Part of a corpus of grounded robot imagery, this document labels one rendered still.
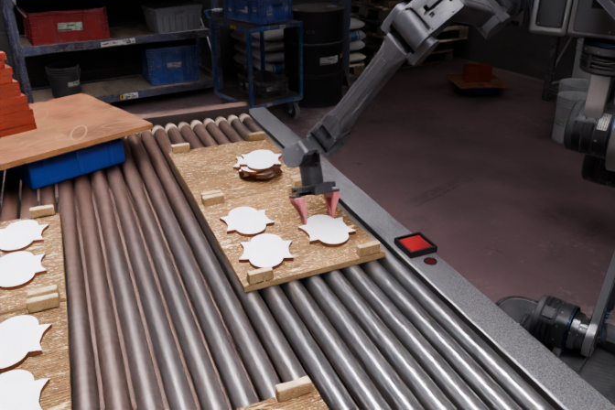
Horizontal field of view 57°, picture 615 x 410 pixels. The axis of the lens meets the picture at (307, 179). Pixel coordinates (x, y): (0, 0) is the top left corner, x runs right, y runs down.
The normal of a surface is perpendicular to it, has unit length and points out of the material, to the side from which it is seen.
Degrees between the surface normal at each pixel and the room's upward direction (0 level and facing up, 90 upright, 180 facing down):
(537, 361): 0
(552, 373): 0
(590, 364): 0
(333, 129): 95
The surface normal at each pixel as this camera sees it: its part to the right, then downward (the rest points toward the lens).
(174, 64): 0.46, 0.38
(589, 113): -0.63, 0.33
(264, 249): 0.00, -0.90
